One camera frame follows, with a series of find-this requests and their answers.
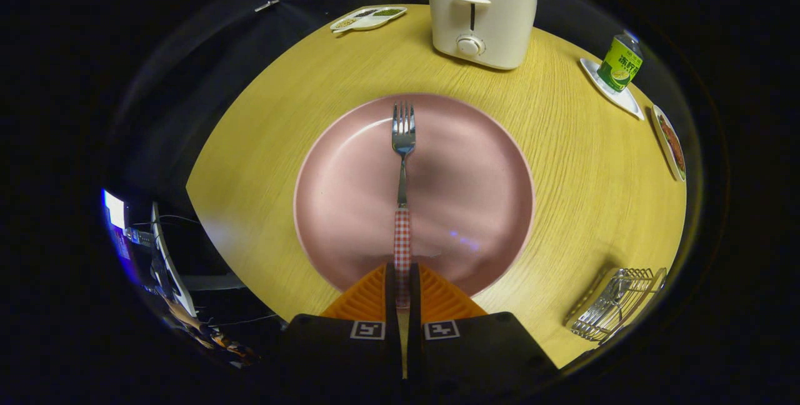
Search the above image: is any checkered handle metal fork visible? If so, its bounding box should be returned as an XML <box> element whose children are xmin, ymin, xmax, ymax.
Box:
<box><xmin>391</xmin><ymin>102</ymin><xmax>417</xmax><ymax>309</ymax></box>

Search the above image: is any brown meat piece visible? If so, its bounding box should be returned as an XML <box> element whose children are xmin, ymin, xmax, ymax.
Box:
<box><xmin>660</xmin><ymin>114</ymin><xmax>686</xmax><ymax>174</ymax></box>

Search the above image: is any pink plate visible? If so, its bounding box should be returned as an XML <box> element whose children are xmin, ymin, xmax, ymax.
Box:
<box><xmin>293</xmin><ymin>93</ymin><xmax>536</xmax><ymax>298</ymax></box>

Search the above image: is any white square coaster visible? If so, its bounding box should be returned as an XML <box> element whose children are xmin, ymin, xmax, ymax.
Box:
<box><xmin>579</xmin><ymin>57</ymin><xmax>645</xmax><ymax>121</ymax></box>

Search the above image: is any white edged flat device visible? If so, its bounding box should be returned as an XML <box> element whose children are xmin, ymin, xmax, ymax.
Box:
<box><xmin>150</xmin><ymin>202</ymin><xmax>198</xmax><ymax>318</ymax></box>

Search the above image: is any white food plate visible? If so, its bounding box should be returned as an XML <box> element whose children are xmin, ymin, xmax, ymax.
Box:
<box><xmin>651</xmin><ymin>104</ymin><xmax>687</xmax><ymax>182</ymax></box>

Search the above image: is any green label drink bottle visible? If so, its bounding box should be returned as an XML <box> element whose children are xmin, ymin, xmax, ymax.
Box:
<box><xmin>596</xmin><ymin>31</ymin><xmax>644</xmax><ymax>93</ymax></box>

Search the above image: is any white divided condiment dish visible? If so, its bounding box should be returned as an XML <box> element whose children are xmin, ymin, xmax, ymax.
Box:
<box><xmin>330</xmin><ymin>6</ymin><xmax>408</xmax><ymax>34</ymax></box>

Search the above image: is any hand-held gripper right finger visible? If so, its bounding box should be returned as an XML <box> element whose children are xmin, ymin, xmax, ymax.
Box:
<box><xmin>409</xmin><ymin>262</ymin><xmax>560</xmax><ymax>394</ymax></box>

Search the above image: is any white toaster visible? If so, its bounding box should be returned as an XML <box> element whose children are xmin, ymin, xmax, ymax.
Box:
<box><xmin>426</xmin><ymin>0</ymin><xmax>538</xmax><ymax>71</ymax></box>

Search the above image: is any metal wire cutlery basket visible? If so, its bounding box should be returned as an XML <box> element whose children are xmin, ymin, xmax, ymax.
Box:
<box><xmin>564</xmin><ymin>267</ymin><xmax>668</xmax><ymax>346</ymax></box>

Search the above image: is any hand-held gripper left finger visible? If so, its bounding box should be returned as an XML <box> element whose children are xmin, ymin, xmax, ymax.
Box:
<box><xmin>275</xmin><ymin>262</ymin><xmax>404</xmax><ymax>394</ymax></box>

